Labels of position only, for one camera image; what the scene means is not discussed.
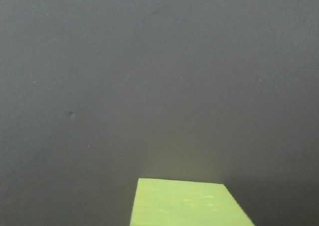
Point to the yellow foam cube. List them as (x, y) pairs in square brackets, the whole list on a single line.
[(160, 202)]

